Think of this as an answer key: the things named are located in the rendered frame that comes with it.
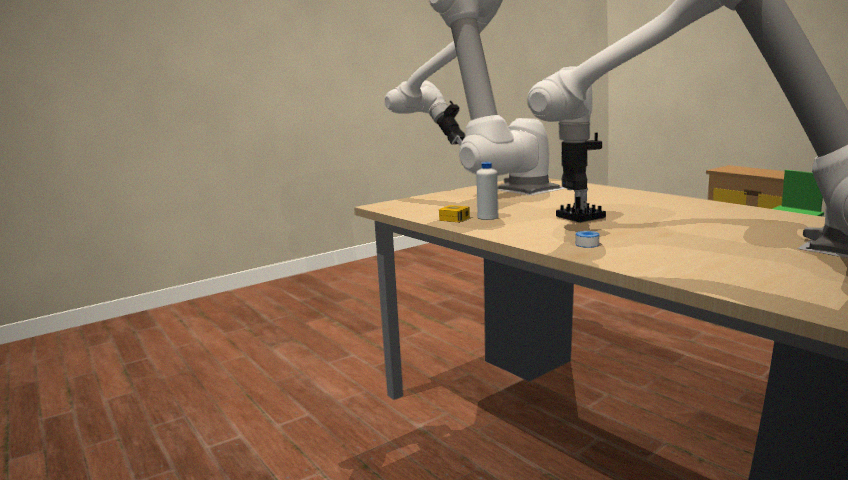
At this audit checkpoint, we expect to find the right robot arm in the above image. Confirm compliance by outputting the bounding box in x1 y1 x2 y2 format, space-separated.
385 0 560 194

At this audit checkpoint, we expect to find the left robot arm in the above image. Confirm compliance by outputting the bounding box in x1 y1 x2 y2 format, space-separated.
527 0 848 255

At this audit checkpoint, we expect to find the grey bottle with blue cap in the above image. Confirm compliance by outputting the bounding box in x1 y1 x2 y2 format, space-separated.
476 162 498 220

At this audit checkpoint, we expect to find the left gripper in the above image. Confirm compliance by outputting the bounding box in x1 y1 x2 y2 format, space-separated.
559 121 602 210

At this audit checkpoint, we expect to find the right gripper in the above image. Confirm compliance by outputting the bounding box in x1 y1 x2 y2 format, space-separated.
429 101 465 146

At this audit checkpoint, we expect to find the short grey cylinder with blue top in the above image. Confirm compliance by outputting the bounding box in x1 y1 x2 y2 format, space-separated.
575 231 600 248

